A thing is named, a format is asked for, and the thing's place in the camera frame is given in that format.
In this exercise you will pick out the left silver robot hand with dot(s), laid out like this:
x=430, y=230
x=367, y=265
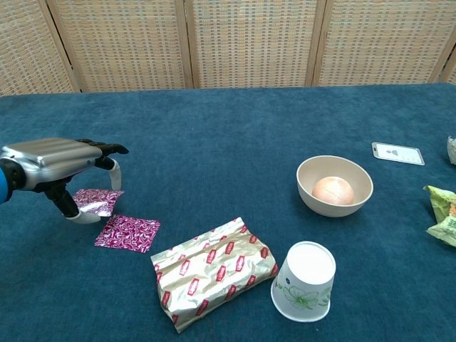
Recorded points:
x=53, y=160

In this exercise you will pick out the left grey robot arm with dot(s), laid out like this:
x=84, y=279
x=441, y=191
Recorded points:
x=4, y=189

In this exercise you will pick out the woven bamboo screen panel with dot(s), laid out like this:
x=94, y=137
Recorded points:
x=25, y=46
x=381, y=42
x=124, y=42
x=451, y=73
x=253, y=42

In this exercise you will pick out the blue carpet table mat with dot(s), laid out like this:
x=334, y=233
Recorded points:
x=213, y=121

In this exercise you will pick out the gold red-labelled snack bag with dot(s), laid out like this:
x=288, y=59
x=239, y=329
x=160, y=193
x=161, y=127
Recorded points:
x=213, y=274

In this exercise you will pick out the beige bowl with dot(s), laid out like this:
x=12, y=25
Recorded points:
x=307, y=172

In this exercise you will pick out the white floral paper cup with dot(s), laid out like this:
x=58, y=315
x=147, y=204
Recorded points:
x=306, y=278

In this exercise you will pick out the pale orange round ball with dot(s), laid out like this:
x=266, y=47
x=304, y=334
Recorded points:
x=333, y=192

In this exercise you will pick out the white badge card holder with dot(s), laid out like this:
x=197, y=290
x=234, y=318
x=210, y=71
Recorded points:
x=397, y=153

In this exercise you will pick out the green snack bag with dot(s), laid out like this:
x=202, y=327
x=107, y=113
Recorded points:
x=443, y=206

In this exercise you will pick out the grey object at edge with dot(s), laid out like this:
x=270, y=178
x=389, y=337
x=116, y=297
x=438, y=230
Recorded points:
x=452, y=149

